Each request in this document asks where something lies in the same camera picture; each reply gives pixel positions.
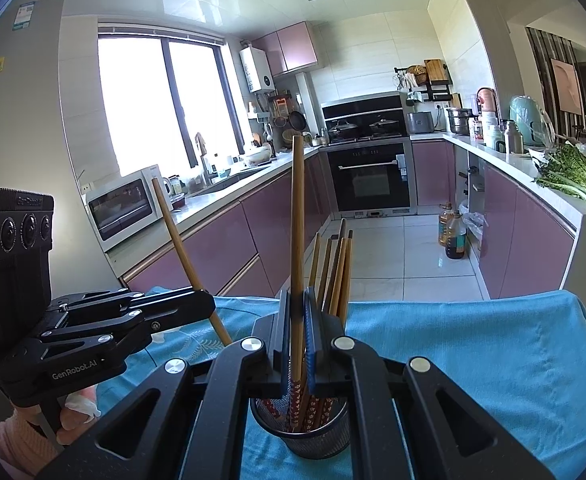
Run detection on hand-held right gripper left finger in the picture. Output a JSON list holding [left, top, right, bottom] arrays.
[[38, 289, 292, 480]]

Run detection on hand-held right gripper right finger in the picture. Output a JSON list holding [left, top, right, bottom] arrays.
[[305, 287, 556, 480]]

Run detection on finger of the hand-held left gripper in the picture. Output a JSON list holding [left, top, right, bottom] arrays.
[[38, 290, 216, 361], [48, 287, 146, 317]]

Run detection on single chopstick red patterned end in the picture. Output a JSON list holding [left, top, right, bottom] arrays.
[[151, 177, 234, 347], [287, 135, 306, 433]]

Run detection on bunch of wooden chopsticks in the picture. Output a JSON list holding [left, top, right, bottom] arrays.
[[258, 219, 354, 433]]

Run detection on black mesh utensil holder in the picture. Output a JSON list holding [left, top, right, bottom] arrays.
[[249, 395, 351, 461]]

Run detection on person's left forearm pink sleeve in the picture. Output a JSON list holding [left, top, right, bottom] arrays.
[[0, 407, 66, 480]]

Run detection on person's left hand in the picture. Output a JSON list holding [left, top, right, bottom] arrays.
[[59, 387, 101, 431]]

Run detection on white microwave oven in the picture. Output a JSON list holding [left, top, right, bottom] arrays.
[[87, 165, 171, 253]]

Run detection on pink base cabinet run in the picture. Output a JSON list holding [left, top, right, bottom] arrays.
[[410, 140, 576, 301], [120, 152, 331, 298]]

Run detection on white kitchen countertop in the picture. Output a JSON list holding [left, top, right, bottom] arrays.
[[108, 130, 586, 281]]

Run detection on blue floral tablecloth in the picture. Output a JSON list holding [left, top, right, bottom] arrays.
[[95, 285, 586, 480]]

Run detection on steel kitchen sink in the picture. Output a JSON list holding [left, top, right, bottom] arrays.
[[193, 167, 268, 196]]

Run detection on steel kitchen faucet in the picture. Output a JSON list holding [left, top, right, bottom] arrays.
[[195, 132, 214, 186]]

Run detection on grey refrigerator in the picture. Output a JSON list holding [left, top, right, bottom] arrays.
[[0, 0, 124, 286]]

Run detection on white lidded pot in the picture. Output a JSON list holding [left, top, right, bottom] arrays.
[[243, 144, 272, 166]]

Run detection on black built-in oven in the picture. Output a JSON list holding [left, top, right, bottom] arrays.
[[325, 141, 418, 218]]

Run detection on yellow cooking oil bottle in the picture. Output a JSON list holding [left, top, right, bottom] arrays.
[[438, 203, 456, 247]]

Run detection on dark cooking oil bottle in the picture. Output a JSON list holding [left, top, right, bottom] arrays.
[[445, 210, 468, 260]]

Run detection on kitchen window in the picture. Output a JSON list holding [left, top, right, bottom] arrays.
[[97, 22, 246, 196]]

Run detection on clear plastic bags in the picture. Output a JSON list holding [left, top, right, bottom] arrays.
[[460, 200, 486, 241]]

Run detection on black pot glass lid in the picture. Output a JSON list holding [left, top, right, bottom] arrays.
[[329, 120, 360, 140], [369, 119, 401, 137]]

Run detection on black range hood stove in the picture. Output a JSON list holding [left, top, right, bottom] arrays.
[[321, 92, 410, 143]]

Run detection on silver rice cooker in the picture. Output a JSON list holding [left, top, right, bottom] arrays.
[[407, 111, 434, 134]]

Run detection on stainless steel stock pot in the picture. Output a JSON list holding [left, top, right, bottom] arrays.
[[447, 107, 475, 135]]

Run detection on white plastic container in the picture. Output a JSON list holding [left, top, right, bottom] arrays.
[[480, 115, 504, 148]]

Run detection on stainless steel thermos bottle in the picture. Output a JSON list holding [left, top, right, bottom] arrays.
[[503, 120, 524, 155]]

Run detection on wooden cutting board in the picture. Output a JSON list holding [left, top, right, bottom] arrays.
[[424, 59, 448, 83]]

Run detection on pink electric kettle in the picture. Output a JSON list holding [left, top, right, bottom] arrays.
[[475, 87, 498, 113]]

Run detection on bunch of leafy greens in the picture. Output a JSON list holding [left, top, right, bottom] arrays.
[[533, 142, 586, 208]]

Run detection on light green air fryer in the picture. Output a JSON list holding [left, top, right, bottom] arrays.
[[509, 96, 554, 148]]

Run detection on white wall water heater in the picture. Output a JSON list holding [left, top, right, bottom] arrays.
[[239, 47, 276, 93]]

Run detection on black wall storage rack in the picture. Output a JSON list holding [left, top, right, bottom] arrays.
[[394, 60, 454, 106]]

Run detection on pink upper wall cabinet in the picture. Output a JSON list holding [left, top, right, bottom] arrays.
[[253, 21, 320, 77]]

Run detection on striped wall panel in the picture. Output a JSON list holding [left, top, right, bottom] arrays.
[[525, 27, 586, 131]]

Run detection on pink wall picture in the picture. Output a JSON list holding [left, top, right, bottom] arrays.
[[550, 58, 582, 115]]

